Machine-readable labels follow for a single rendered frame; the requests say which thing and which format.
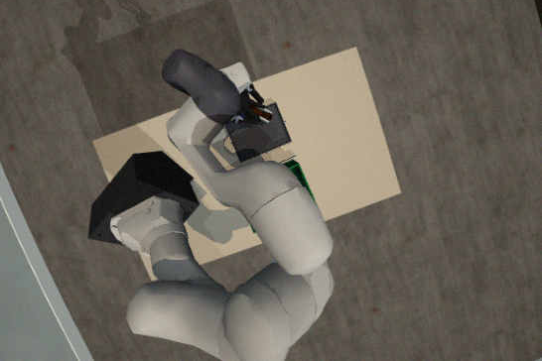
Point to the brown bottle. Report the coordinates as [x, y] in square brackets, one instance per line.
[265, 115]

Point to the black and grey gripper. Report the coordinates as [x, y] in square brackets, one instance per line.
[245, 100]

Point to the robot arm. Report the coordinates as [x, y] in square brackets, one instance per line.
[270, 312]

